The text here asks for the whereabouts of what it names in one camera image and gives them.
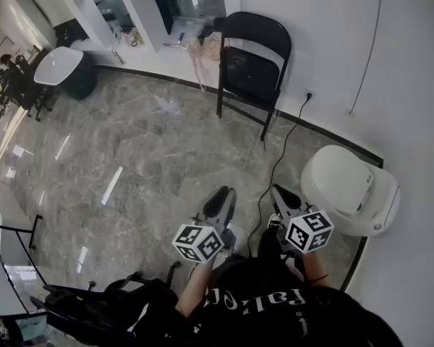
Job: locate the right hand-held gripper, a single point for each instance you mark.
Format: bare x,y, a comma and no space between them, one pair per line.
309,231

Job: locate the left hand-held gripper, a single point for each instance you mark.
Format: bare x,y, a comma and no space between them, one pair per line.
199,242

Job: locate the black folding chair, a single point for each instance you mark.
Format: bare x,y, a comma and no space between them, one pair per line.
255,74

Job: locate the person's right forearm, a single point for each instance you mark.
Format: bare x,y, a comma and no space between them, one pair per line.
315,266

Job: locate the person's left forearm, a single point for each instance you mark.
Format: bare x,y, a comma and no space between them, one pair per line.
195,287

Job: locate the black office chair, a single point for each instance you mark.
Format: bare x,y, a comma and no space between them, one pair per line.
32,89
94,302

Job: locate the person's black white shoe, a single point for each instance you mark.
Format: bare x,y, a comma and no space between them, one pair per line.
274,220

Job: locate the person's black trousers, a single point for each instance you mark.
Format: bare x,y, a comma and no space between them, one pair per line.
271,246

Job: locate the white round floor appliance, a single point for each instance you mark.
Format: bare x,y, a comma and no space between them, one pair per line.
343,183

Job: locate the black wrist band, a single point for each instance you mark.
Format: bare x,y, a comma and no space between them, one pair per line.
320,278

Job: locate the person's black printed shirt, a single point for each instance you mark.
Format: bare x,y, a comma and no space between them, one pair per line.
257,320

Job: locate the beige plastic bag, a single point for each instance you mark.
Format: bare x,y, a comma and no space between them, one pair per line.
199,67

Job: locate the small white bottle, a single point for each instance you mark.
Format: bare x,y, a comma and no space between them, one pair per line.
132,39

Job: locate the dark glass window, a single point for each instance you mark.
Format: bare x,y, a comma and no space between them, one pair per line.
195,2

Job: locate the white-topped dark green tub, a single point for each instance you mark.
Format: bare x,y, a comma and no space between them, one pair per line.
63,67

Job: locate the wall socket with plug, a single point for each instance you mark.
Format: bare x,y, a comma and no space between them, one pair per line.
309,94

